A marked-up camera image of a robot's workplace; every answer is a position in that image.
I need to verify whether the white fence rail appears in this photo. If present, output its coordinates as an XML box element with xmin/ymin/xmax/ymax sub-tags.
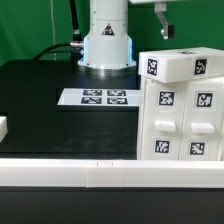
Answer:
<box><xmin>0</xmin><ymin>116</ymin><xmax>8</xmax><ymax>143</ymax></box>
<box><xmin>0</xmin><ymin>158</ymin><xmax>224</xmax><ymax>188</ymax></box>

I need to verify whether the white cabinet door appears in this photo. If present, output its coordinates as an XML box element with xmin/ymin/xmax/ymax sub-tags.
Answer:
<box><xmin>137</xmin><ymin>78</ymin><xmax>188</xmax><ymax>160</ymax></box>
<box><xmin>179</xmin><ymin>77</ymin><xmax>224</xmax><ymax>161</ymax></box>

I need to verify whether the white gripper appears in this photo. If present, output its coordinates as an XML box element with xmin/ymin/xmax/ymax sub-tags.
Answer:
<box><xmin>128</xmin><ymin>0</ymin><xmax>188</xmax><ymax>40</ymax></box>

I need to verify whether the white front fence rail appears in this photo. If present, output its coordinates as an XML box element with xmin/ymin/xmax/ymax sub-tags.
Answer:
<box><xmin>0</xmin><ymin>158</ymin><xmax>224</xmax><ymax>188</ymax></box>

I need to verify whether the black thick cable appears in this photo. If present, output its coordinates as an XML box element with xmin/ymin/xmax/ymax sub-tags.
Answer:
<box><xmin>32</xmin><ymin>0</ymin><xmax>84</xmax><ymax>62</ymax></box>

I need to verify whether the white base tag plate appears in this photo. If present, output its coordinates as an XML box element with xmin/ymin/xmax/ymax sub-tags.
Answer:
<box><xmin>58</xmin><ymin>88</ymin><xmax>140</xmax><ymax>107</ymax></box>

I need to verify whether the white left fence rail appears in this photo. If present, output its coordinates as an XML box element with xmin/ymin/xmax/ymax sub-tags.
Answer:
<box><xmin>0</xmin><ymin>116</ymin><xmax>8</xmax><ymax>143</ymax></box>

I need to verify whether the white cabinet body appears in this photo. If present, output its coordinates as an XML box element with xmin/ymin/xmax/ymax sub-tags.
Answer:
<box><xmin>137</xmin><ymin>77</ymin><xmax>224</xmax><ymax>161</ymax></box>

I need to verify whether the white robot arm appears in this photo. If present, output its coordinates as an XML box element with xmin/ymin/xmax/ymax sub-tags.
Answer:
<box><xmin>78</xmin><ymin>0</ymin><xmax>181</xmax><ymax>76</ymax></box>

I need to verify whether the white cabinet top block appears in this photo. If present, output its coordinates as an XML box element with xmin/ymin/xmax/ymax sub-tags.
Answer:
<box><xmin>138</xmin><ymin>47</ymin><xmax>224</xmax><ymax>83</ymax></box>

